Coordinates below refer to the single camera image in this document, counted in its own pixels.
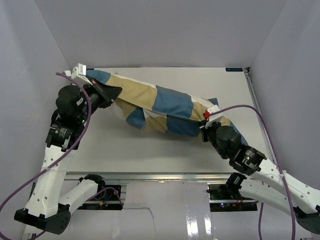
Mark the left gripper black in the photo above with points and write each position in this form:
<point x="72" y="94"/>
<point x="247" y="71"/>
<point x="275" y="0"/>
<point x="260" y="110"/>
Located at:
<point x="109" y="92"/>

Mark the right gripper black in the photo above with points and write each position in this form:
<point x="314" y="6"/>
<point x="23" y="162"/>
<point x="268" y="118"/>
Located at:
<point x="205" y="130"/>

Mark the blue beige white checked pillowcase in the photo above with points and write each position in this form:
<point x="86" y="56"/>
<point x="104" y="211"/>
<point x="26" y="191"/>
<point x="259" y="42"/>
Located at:
<point x="149" y="107"/>

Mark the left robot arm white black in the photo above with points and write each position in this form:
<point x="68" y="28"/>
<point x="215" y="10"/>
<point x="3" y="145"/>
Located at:
<point x="46" y="209"/>

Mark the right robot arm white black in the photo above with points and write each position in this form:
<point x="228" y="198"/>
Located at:
<point x="257" y="177"/>

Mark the blue label right corner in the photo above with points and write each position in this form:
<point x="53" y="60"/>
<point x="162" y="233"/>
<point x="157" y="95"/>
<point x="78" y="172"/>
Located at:
<point x="234" y="69"/>

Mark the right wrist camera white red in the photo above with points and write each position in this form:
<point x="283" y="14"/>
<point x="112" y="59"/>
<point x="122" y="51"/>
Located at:
<point x="211" y="115"/>

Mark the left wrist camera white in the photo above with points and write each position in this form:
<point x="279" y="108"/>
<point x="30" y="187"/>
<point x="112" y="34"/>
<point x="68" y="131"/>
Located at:
<point x="78" y="74"/>

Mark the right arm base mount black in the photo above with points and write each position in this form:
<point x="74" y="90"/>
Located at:
<point x="225" y="192"/>

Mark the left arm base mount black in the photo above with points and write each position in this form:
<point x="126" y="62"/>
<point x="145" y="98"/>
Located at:
<point x="105" y="195"/>

